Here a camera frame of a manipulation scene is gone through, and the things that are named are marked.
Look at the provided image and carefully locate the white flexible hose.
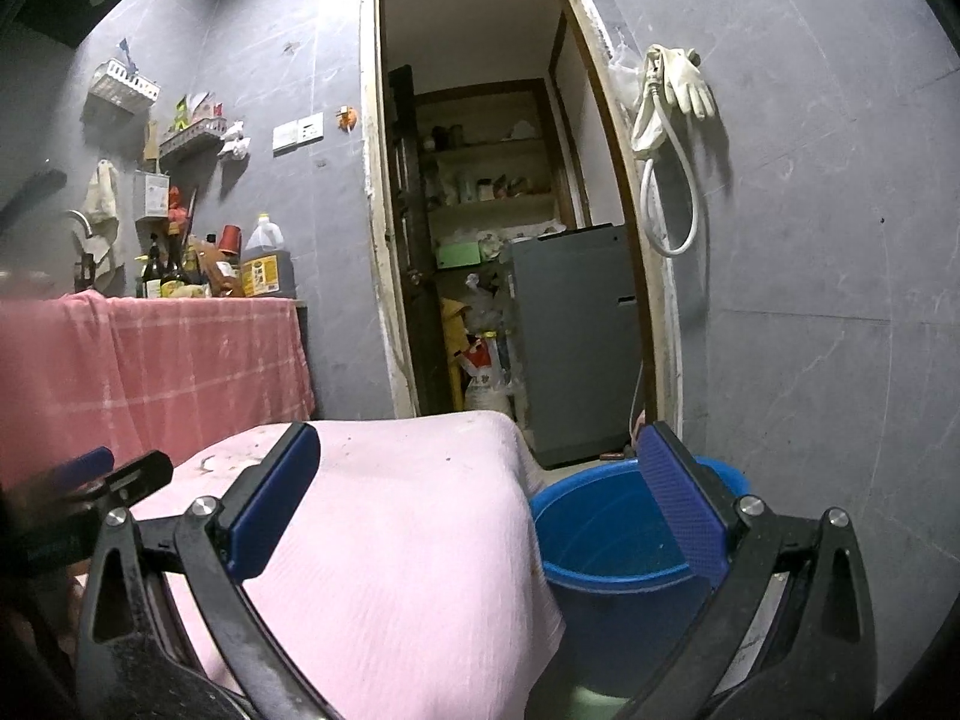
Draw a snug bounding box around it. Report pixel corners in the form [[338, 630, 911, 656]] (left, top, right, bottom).
[[639, 52, 701, 258]]

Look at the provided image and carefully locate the thin white drain hose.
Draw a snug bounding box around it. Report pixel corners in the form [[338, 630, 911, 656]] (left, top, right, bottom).
[[628, 360, 647, 436]]

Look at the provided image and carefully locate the large cooking oil jug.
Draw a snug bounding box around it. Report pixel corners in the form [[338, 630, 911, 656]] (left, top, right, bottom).
[[241, 214, 298, 299]]

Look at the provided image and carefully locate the beige hanging towel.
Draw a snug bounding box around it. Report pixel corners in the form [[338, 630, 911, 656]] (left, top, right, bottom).
[[81, 160, 122, 272]]

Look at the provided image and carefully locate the metal faucet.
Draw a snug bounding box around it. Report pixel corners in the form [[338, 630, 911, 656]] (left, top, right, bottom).
[[66, 210, 95, 293]]

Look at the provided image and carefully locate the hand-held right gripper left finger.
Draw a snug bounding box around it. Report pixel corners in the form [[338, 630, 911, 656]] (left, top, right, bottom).
[[75, 422, 335, 720]]

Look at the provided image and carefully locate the clear plastic bags pile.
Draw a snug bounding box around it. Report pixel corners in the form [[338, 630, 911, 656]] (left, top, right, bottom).
[[465, 274, 515, 335]]

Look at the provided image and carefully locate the white plastic basket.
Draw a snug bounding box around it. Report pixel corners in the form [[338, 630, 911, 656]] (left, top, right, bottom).
[[88, 60, 161, 116]]

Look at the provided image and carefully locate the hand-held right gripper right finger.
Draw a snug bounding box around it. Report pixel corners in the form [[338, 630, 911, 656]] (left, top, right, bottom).
[[615, 420, 878, 720]]

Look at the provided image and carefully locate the pale green plastic container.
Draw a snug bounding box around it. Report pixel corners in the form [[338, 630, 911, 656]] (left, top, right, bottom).
[[568, 681, 640, 720]]

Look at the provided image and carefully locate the blue plastic basin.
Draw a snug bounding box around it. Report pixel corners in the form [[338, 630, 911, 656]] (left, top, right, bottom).
[[531, 456, 751, 698]]

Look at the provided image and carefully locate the wooden shelf unit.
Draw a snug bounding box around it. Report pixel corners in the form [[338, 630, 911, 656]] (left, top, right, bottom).
[[416, 79, 579, 242]]

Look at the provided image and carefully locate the white red sack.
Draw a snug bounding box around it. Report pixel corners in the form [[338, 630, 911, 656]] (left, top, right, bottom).
[[463, 334, 512, 414]]

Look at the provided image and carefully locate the cream rubber glove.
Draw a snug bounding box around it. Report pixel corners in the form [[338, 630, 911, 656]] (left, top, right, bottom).
[[631, 88, 676, 155], [666, 47, 718, 120]]

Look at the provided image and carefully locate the red checked cloth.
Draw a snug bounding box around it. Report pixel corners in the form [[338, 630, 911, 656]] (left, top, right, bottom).
[[0, 291, 316, 488]]

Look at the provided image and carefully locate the yellow bag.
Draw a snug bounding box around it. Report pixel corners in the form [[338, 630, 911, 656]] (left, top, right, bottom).
[[441, 298, 470, 410]]

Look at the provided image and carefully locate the dark wooden door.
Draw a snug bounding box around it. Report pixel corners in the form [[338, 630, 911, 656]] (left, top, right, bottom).
[[386, 64, 452, 418]]

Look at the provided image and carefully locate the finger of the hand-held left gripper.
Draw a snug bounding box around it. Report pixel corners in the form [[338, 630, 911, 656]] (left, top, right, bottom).
[[37, 446, 115, 493], [71, 450, 174, 519]]

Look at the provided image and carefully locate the pink ribbed cloth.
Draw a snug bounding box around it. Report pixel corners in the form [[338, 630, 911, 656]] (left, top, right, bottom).
[[127, 411, 568, 720]]

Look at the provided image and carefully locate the clear plastic bag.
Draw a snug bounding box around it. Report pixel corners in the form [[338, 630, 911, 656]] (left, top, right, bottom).
[[610, 45, 647, 92]]

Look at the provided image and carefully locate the metal utensil holder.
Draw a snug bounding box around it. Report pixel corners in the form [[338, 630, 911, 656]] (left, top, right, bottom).
[[134, 170, 170, 223]]

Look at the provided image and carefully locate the wooden door frame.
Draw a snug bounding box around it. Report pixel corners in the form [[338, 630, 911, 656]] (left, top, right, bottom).
[[360, 0, 684, 460]]

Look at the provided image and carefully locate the grey washing machine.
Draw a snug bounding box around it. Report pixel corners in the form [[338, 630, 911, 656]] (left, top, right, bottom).
[[510, 223, 647, 470]]

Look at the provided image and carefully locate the metal wall shelf rack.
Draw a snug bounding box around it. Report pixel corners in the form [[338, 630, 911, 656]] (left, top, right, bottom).
[[159, 118, 227, 159]]

